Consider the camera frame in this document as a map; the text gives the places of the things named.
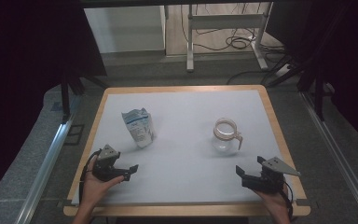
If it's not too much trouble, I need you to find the dark curtain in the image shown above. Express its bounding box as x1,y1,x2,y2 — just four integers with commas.
0,0,108,206
266,0,358,154

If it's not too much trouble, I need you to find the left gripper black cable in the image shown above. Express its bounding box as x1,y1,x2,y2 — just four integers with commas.
78,148,103,203

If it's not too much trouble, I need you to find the white panel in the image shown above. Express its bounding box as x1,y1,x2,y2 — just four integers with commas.
83,5,167,54

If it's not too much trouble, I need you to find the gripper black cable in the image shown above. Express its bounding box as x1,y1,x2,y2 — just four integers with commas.
78,148,103,203
281,180,295,222

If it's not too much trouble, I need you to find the white metal desk frame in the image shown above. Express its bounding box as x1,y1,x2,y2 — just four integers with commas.
186,2,270,74

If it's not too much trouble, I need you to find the coiled black floor cable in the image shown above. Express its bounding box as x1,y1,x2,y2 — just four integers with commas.
225,35,256,50

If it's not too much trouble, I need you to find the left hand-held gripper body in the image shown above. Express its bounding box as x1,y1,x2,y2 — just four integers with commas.
91,144,131,183

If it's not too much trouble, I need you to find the glass jar with hinged lid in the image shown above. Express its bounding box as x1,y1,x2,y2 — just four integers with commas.
212,117,244,154

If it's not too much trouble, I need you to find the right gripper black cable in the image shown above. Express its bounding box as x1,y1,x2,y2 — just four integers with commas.
281,180,295,222

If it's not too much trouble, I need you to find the person's right hand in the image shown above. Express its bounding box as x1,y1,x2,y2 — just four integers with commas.
255,184,292,219

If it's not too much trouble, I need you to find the white and blue bag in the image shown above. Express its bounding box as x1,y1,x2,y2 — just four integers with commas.
120,107,156,149

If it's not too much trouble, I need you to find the aluminium floor rail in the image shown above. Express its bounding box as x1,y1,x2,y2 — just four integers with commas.
14,96,82,224
300,91,358,224

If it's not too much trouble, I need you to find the person's left hand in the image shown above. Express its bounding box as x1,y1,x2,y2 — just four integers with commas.
80,156,126,208

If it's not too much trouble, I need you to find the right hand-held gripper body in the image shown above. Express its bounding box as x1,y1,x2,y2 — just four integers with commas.
241,156,302,194

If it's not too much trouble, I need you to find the black metal stand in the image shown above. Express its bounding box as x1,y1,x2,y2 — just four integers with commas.
60,70,109,124
260,55,335,122

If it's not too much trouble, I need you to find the wooden table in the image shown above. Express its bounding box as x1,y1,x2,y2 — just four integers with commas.
62,84,311,217

